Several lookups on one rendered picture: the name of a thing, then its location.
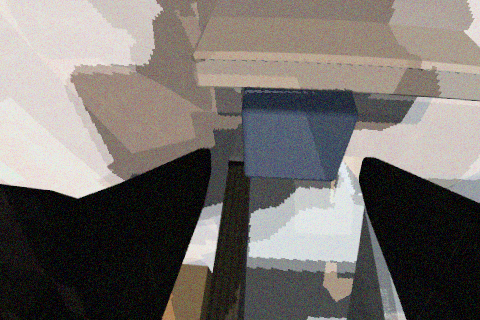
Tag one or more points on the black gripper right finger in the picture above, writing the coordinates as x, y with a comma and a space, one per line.
430, 238

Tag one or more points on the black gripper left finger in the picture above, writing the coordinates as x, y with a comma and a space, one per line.
113, 254

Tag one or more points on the small blue block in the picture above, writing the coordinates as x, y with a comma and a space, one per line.
299, 135

